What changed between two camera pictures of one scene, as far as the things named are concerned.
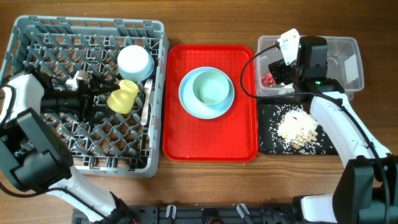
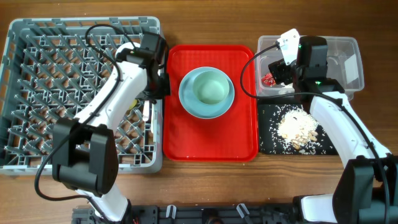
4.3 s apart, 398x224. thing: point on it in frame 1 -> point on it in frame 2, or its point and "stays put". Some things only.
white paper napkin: x=286 y=89 stays put
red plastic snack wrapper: x=268 y=79 stays put
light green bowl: x=211 y=87 stays put
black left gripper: x=89 y=98 -> x=165 y=91
